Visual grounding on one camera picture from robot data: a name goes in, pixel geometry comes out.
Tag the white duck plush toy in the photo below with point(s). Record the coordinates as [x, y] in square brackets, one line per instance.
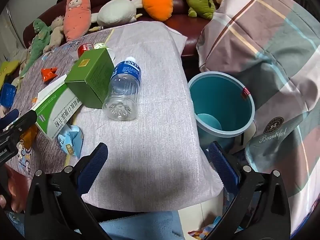
[112, 10]

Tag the blue plastic tray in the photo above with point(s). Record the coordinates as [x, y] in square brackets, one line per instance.
[7, 93]

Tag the red drink can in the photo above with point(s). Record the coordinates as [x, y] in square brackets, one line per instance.
[85, 48]

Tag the small beige plush toy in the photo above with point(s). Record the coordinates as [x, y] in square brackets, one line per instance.
[56, 30]

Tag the dark red sofa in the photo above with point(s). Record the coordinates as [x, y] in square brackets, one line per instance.
[180, 22]

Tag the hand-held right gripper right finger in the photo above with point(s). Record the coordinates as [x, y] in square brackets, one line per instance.
[222, 167]

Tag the orange carrot plush toy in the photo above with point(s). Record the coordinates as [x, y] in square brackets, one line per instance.
[157, 2]

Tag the crumpled light blue paper box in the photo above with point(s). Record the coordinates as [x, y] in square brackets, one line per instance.
[72, 140]

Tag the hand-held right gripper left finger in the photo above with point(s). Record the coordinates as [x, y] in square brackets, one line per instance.
[93, 165]

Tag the clear plastic bottle blue label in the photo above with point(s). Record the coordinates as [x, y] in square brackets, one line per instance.
[122, 90]

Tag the grey table cloth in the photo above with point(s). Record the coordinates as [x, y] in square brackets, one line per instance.
[150, 155]

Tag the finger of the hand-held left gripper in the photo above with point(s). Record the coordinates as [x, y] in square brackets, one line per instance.
[25, 122]
[11, 117]

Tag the blue plastic bin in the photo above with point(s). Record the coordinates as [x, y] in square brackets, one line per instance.
[215, 97]

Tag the light blue cloth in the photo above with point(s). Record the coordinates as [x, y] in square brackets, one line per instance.
[140, 227]

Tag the orange jelly cup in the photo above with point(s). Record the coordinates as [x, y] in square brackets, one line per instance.
[28, 137]

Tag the white green medicine box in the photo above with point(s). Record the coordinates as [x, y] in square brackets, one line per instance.
[55, 110]

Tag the yellow plush toy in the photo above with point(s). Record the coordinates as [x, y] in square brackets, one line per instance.
[7, 70]

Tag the plaid quilt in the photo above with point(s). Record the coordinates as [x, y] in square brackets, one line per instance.
[262, 42]

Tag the orange foil wrapper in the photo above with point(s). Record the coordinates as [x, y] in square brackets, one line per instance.
[48, 73]

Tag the green dinosaur plush toy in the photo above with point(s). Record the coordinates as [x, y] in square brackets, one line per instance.
[40, 42]

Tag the person's left hand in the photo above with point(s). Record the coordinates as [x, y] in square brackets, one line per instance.
[17, 190]

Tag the pink plush toy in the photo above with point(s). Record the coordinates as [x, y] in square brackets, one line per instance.
[75, 15]

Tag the colourful printed bag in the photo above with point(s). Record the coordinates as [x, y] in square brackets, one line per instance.
[200, 232]

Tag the green cardboard box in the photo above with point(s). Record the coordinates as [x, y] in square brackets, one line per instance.
[92, 77]

